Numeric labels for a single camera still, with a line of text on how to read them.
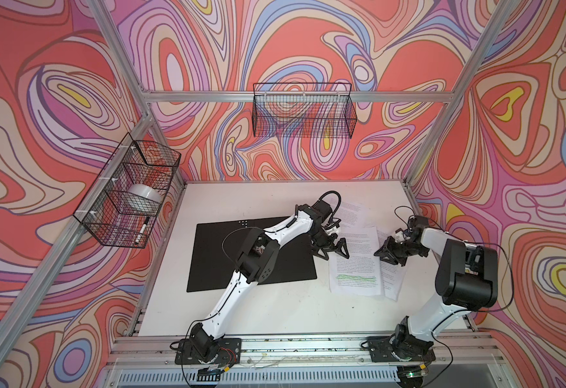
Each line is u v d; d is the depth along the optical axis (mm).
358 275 888
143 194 729
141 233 719
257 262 635
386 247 838
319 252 911
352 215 1079
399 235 896
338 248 821
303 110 964
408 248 788
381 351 734
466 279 487
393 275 894
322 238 854
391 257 843
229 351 731
